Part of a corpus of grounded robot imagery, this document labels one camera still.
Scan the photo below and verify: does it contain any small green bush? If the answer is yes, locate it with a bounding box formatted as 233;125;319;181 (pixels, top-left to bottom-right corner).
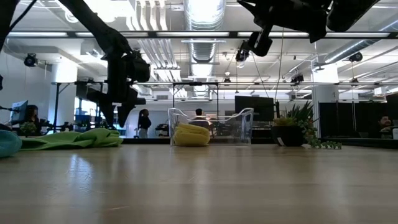
20;122;38;136

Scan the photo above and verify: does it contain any background workstation frame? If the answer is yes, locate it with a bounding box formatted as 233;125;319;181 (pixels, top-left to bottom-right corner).
51;81;105;133

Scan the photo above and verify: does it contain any small desk monitor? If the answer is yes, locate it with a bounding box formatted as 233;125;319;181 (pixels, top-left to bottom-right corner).
9;100;29;125

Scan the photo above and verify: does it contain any person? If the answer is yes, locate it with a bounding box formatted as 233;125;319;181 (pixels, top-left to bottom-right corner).
371;114;394;138
26;105;41;133
190;108;211;130
137;108;152;139

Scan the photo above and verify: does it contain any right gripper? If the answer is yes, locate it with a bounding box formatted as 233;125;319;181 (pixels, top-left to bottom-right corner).
237;0;330;44

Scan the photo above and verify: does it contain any yellow microfiber towel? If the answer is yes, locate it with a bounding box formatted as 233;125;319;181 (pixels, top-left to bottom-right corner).
173;123;211;147

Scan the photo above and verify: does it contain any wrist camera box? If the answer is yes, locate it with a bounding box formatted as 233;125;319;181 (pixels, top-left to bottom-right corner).
248;29;274;58
129;54;152;83

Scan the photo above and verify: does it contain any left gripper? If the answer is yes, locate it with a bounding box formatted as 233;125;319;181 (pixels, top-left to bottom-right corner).
98;51;147;129

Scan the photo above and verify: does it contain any black aluminium table frame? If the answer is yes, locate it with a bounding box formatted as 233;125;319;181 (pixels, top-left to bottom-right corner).
121;138;398;150

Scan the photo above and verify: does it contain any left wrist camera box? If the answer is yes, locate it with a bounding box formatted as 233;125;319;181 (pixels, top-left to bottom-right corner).
129;54;152;83

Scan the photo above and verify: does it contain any black partition screen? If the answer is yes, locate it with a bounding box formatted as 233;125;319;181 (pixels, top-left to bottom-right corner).
319;101;398;139

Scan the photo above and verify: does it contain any teal microfiber towel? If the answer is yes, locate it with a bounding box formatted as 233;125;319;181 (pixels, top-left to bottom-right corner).
0;129;23;159

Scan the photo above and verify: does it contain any green microfiber towel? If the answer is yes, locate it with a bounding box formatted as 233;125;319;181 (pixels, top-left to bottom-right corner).
20;127;124;152

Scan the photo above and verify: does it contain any black monitor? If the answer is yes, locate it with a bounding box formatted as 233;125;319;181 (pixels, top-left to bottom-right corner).
234;95;275;122

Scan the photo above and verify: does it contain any silver ventilation duct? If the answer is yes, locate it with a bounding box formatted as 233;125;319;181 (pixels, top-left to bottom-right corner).
182;0;227;65

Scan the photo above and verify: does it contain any potted succulent plant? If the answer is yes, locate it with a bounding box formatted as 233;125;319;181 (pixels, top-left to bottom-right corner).
270;100;343;150

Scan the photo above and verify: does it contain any clear plastic bin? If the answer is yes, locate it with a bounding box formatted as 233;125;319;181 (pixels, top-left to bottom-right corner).
167;107;254;147

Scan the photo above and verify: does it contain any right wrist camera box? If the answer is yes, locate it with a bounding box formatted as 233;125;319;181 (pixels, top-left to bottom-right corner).
248;29;274;58

